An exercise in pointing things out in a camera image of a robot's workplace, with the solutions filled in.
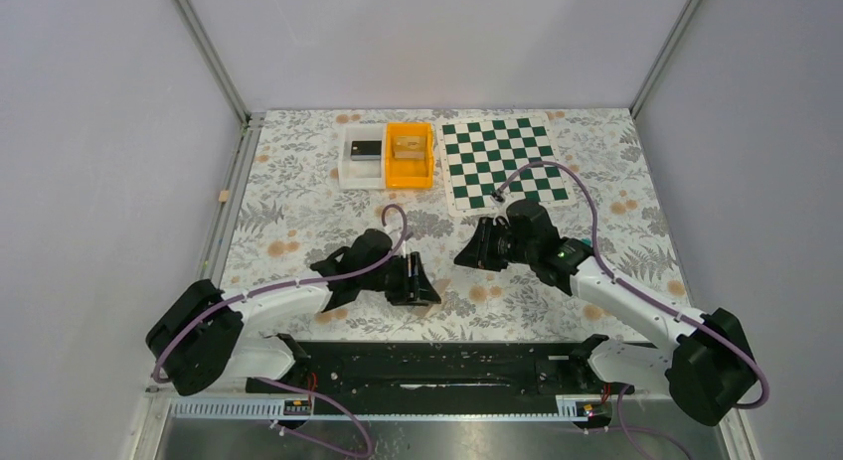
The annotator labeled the wooden block in orange bin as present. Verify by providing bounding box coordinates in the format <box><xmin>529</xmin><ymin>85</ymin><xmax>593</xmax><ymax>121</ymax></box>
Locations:
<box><xmin>392</xmin><ymin>135</ymin><xmax>426</xmax><ymax>160</ymax></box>

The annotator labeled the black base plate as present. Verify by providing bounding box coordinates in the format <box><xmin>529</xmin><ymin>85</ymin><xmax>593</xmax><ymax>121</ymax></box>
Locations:
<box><xmin>281</xmin><ymin>341</ymin><xmax>622</xmax><ymax>417</ymax></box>

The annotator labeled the black box in white bin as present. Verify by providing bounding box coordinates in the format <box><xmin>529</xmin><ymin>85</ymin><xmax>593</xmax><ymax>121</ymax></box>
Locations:
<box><xmin>349</xmin><ymin>140</ymin><xmax>383</xmax><ymax>162</ymax></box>

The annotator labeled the floral table cloth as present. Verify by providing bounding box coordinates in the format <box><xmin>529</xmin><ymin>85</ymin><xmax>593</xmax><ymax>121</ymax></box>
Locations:
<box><xmin>214</xmin><ymin>108</ymin><xmax>689</xmax><ymax>342</ymax></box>

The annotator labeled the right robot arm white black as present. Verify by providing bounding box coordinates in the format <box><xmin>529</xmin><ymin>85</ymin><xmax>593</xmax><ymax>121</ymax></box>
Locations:
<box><xmin>454</xmin><ymin>200</ymin><xmax>761</xmax><ymax>426</ymax></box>

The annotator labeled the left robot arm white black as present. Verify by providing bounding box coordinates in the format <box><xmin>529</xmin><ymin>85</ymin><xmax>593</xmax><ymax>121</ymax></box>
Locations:
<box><xmin>145</xmin><ymin>229</ymin><xmax>441</xmax><ymax>396</ymax></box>

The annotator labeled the slotted cable duct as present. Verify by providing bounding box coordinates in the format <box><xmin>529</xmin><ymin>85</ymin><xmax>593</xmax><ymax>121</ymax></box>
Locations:
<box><xmin>171</xmin><ymin>394</ymin><xmax>594</xmax><ymax>423</ymax></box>

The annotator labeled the orange plastic bin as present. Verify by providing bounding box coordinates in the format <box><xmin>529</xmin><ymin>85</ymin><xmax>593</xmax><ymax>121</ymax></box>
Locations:
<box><xmin>384</xmin><ymin>122</ymin><xmax>434</xmax><ymax>190</ymax></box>

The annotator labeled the white plastic bin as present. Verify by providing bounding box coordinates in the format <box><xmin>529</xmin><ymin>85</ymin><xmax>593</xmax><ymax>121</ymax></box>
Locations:
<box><xmin>337</xmin><ymin>123</ymin><xmax>386</xmax><ymax>191</ymax></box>

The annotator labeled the green white chessboard mat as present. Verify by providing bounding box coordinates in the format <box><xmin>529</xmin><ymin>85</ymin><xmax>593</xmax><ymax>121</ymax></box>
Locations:
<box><xmin>434</xmin><ymin>112</ymin><xmax>562</xmax><ymax>218</ymax></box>

